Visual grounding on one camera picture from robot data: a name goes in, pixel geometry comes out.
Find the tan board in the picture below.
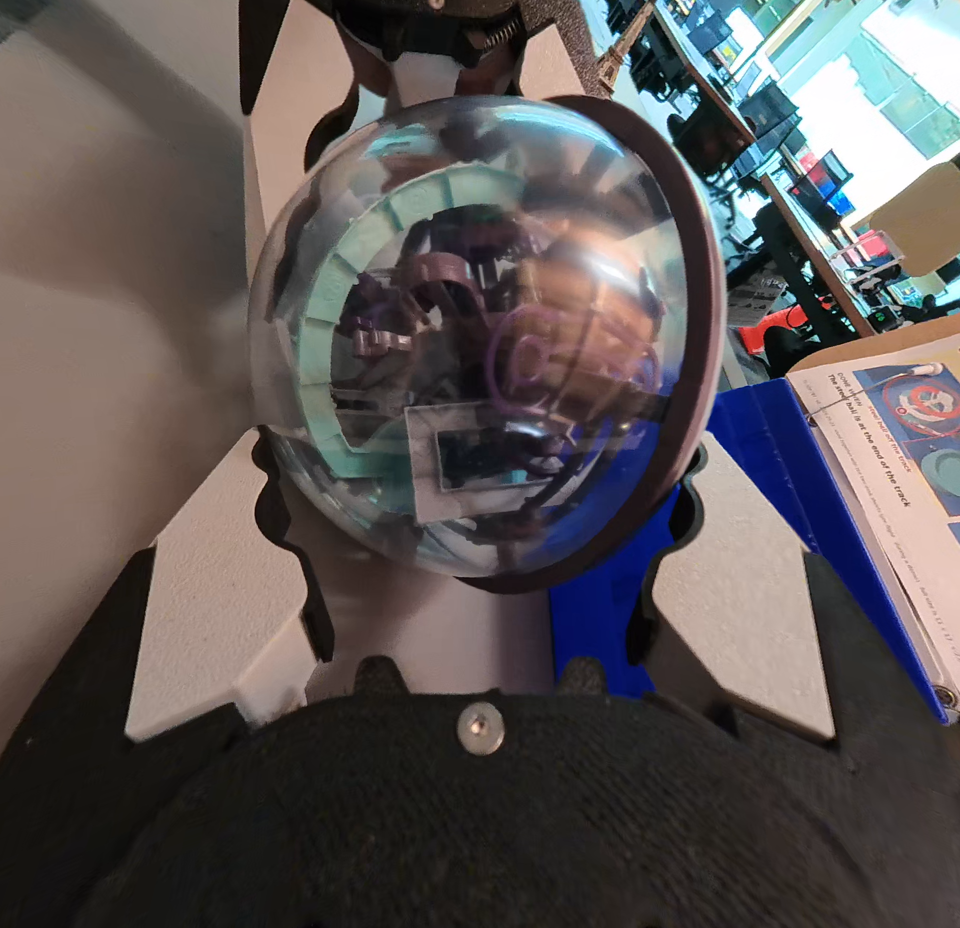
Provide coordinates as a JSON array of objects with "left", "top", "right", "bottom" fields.
[{"left": 851, "top": 163, "right": 960, "bottom": 278}]

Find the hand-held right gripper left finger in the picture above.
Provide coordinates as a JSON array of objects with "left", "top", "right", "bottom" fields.
[{"left": 123, "top": 427, "right": 336, "bottom": 743}]

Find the small tower model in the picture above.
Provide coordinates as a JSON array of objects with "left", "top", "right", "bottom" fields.
[{"left": 596, "top": 0, "right": 669, "bottom": 92}]

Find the printed instruction sheet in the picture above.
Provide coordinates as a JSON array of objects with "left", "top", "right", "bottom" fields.
[{"left": 787, "top": 343, "right": 960, "bottom": 711}]

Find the clear plastic maze ball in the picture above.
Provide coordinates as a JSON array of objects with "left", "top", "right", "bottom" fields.
[{"left": 247, "top": 95, "right": 729, "bottom": 591}]

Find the red plastic chair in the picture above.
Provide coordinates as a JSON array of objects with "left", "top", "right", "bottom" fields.
[{"left": 738, "top": 305, "right": 815, "bottom": 355}]

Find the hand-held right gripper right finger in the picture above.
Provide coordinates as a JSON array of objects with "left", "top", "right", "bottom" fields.
[{"left": 626, "top": 434, "right": 837, "bottom": 743}]

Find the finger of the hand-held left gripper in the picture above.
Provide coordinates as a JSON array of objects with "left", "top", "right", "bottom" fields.
[
  {"left": 516, "top": 24, "right": 591, "bottom": 104},
  {"left": 242, "top": 0, "right": 363, "bottom": 240}
]

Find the long wooden desk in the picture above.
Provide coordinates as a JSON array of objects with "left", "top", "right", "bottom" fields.
[{"left": 596, "top": 0, "right": 879, "bottom": 340}]

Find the clear stand with red card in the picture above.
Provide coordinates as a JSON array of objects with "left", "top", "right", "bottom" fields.
[{"left": 828, "top": 229, "right": 905, "bottom": 269}]

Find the blue plastic bin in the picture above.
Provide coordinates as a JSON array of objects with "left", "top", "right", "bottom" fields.
[{"left": 549, "top": 376, "right": 950, "bottom": 722}]

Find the brown cardboard backing board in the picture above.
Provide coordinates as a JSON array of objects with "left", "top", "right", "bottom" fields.
[{"left": 783, "top": 316, "right": 960, "bottom": 389}]

